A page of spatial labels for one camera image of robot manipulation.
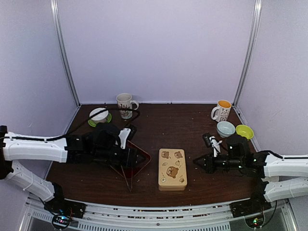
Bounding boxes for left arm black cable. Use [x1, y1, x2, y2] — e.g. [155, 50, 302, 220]
[7, 107, 141, 142]

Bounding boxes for beige illustrated tin lid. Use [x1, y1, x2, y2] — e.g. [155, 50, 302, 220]
[158, 148, 187, 186]

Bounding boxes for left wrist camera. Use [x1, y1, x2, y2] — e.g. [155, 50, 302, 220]
[119, 125, 137, 149]

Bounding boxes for aluminium frame post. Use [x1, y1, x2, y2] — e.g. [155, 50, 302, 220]
[50, 0, 80, 108]
[233, 0, 262, 108]

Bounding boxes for white teacup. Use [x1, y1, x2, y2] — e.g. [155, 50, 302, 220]
[90, 107, 109, 124]

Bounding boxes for black tongs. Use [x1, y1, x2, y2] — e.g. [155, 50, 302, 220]
[120, 166, 134, 193]

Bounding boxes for right aluminium frame post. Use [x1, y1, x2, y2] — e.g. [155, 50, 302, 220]
[233, 0, 262, 108]

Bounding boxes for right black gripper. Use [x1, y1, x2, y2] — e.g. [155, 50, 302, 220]
[193, 152, 244, 174]

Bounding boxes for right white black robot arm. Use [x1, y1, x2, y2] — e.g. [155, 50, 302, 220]
[193, 150, 308, 213]

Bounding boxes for lime green bowl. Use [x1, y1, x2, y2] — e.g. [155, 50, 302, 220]
[236, 124, 254, 140]

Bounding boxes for front aluminium rail frame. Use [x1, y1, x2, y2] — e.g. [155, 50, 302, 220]
[19, 185, 299, 231]

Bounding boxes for left aluminium frame post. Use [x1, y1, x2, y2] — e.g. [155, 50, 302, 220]
[50, 0, 80, 108]

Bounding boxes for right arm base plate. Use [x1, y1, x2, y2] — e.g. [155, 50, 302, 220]
[230, 198, 271, 218]

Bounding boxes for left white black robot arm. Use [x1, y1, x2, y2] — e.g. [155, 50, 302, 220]
[0, 123, 147, 214]

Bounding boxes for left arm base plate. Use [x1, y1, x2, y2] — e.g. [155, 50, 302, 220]
[44, 200, 86, 218]

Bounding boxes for white mug yellow interior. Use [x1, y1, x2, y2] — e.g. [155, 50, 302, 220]
[211, 100, 232, 122]

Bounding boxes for green saucer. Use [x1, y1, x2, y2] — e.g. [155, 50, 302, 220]
[88, 113, 112, 128]

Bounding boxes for dark red lacquer tray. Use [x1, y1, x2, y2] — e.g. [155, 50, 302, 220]
[109, 141, 152, 180]

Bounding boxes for tall floral beige mug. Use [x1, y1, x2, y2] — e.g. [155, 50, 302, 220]
[116, 93, 139, 119]

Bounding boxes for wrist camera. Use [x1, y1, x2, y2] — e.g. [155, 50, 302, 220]
[119, 125, 137, 149]
[202, 133, 222, 157]

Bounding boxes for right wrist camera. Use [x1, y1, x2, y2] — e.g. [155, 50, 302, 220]
[202, 133, 222, 157]

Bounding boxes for beige chocolate tin box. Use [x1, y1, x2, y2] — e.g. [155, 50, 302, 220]
[158, 185, 187, 191]

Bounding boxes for pale blue bowl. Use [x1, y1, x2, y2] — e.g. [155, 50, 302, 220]
[217, 121, 236, 138]

